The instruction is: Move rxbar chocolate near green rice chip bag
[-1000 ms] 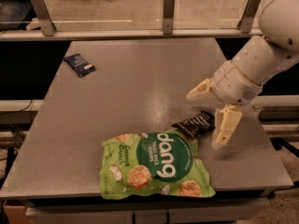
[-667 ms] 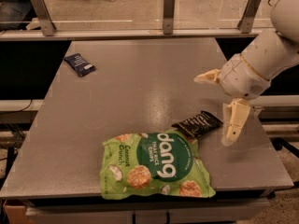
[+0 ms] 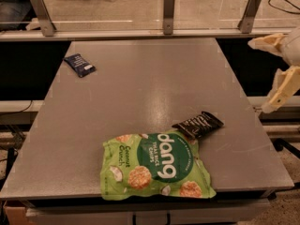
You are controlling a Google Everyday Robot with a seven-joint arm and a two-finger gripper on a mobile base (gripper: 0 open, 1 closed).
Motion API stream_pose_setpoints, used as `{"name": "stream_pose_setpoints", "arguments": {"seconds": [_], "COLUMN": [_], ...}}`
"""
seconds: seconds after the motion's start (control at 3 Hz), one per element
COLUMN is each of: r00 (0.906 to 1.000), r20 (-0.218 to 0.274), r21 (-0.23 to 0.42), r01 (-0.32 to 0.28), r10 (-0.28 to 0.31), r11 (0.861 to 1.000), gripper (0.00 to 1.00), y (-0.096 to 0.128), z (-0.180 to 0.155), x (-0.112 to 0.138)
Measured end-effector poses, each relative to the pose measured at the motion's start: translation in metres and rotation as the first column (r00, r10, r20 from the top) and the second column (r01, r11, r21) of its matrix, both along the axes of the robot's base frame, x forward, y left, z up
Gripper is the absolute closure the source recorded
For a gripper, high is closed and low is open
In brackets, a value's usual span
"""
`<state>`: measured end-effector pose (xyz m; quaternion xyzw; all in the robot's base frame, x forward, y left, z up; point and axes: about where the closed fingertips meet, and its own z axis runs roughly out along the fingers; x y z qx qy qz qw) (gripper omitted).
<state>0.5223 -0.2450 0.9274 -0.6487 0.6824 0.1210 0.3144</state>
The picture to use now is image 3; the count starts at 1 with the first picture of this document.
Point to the brown cardboard box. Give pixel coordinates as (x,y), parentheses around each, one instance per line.
(16,213)

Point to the blue snack bar wrapper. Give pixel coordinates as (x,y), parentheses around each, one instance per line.
(81,67)

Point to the middle metal bracket post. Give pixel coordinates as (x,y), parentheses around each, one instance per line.
(168,16)

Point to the glass barrier panel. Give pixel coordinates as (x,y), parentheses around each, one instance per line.
(207,17)

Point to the right metal bracket post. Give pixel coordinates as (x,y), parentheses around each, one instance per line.
(247,21)

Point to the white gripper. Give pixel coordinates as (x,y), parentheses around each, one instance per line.
(292,49)

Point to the metal bracket post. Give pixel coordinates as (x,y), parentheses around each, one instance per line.
(247,21)
(168,16)
(46,25)

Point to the black rxbar chocolate bar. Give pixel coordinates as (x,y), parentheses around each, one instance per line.
(199,126)

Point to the left metal bracket post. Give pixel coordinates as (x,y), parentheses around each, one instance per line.
(46,25)

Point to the green rice chip bag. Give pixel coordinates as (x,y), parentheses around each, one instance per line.
(144,165)

